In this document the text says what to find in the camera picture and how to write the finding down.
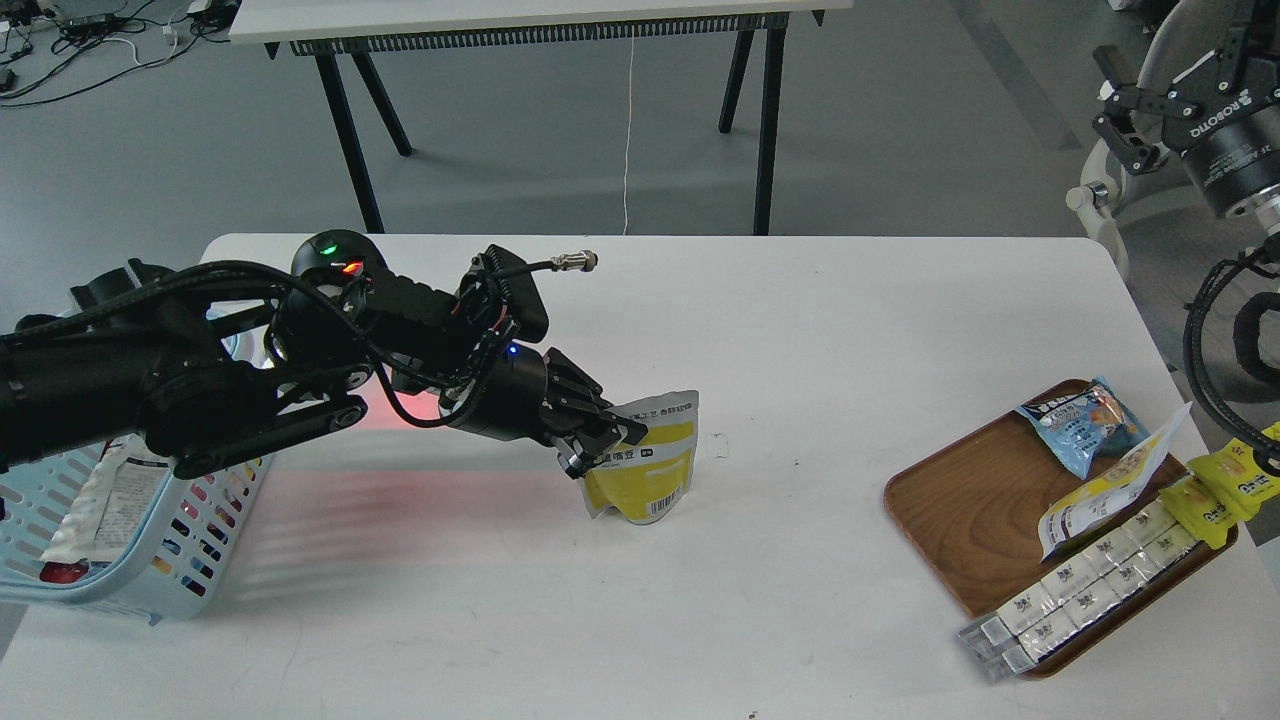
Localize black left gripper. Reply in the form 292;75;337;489
445;345;649;479

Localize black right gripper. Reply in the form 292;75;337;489
1092;1;1279;217

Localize yellow white snack pouch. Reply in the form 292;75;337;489
579;389;700;525

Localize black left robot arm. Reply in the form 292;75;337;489
1;232;648;479

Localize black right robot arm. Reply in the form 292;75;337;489
1082;1;1279;475

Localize blue snack bag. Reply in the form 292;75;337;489
1015;375;1149;480

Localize light blue plastic basket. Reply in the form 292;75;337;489
1;438;273;624

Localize yellow small snack packet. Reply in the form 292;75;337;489
1158;473;1257;550

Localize white snack bag in basket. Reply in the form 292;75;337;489
40;436;170;564

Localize red snack pack in basket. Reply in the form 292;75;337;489
38;560;92;585

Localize grey office chair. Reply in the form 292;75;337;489
1065;1;1277;274

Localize black barcode scanner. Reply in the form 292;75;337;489
291;229;387;299

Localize wooden tray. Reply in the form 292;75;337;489
884;411;1219;679

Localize clear pack of white cubes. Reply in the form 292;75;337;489
957;500;1203;680

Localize yellow white flat pouch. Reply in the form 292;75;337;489
1037;402;1192;562

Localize white table with black legs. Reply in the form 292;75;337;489
228;1;847;236

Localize white hanging cable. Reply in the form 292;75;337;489
622;38;637;237

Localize black floor cables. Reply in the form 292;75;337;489
0;0;236;106

